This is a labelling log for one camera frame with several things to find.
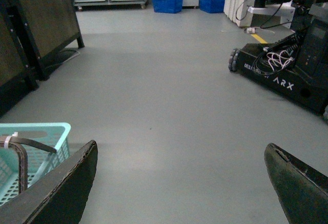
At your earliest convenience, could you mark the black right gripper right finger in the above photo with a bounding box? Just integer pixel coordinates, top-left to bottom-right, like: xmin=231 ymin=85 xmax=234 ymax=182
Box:
xmin=264 ymin=143 xmax=327 ymax=223

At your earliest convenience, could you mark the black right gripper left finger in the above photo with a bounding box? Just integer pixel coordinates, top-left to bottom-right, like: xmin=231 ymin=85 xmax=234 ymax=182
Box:
xmin=1 ymin=140 xmax=98 ymax=223

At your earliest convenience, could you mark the light teal plastic basket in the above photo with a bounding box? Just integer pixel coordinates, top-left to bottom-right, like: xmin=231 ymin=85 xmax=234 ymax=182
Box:
xmin=1 ymin=123 xmax=71 ymax=205

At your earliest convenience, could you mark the dark wooden display stand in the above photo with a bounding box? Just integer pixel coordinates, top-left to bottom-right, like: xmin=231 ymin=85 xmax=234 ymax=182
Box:
xmin=1 ymin=0 xmax=84 ymax=115

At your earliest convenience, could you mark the blue plastic crate right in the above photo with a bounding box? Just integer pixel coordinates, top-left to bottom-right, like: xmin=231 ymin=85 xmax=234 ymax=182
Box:
xmin=199 ymin=0 xmax=225 ymax=13

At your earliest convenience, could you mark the blue plastic crate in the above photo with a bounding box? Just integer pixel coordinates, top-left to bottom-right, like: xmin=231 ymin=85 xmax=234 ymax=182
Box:
xmin=199 ymin=0 xmax=225 ymax=13
xmin=152 ymin=0 xmax=183 ymax=14

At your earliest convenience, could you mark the blue plastic crate left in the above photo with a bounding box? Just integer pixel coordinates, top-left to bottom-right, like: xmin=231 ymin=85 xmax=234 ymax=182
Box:
xmin=152 ymin=0 xmax=183 ymax=14

